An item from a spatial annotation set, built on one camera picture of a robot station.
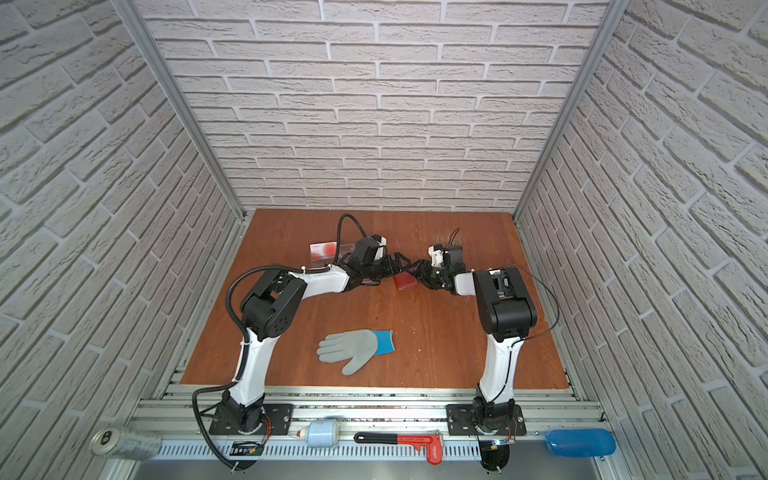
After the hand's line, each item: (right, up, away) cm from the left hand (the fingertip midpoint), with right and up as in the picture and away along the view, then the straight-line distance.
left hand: (405, 261), depth 97 cm
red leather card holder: (-1, -7, +1) cm, 7 cm away
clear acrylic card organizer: (-18, +4, -12) cm, 22 cm away
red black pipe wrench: (+6, -42, -28) cm, 51 cm away
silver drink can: (-60, -36, -37) cm, 79 cm away
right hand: (+2, -3, +2) cm, 4 cm away
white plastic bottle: (-20, -36, -33) cm, 53 cm away
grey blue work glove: (-15, -24, -13) cm, 31 cm away
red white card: (-28, +3, 0) cm, 28 cm away
